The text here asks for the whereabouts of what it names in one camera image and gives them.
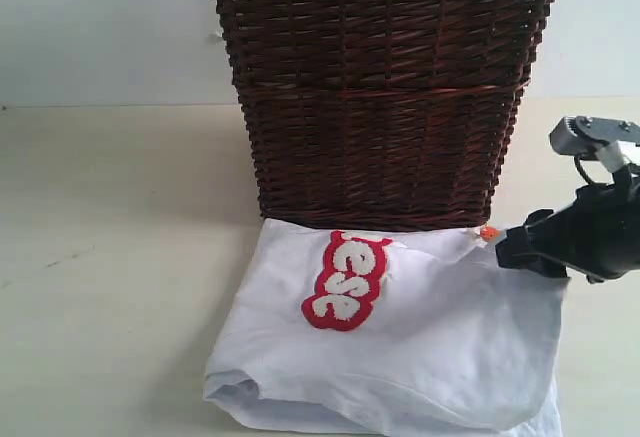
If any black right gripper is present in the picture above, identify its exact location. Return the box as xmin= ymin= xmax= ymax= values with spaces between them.
xmin=495 ymin=166 xmax=639 ymax=284

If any white t-shirt with red lettering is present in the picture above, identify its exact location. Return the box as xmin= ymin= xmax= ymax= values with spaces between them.
xmin=203 ymin=219 xmax=567 ymax=436

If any dark brown wicker basket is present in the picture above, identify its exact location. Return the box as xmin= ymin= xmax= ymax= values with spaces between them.
xmin=215 ymin=0 xmax=553 ymax=231

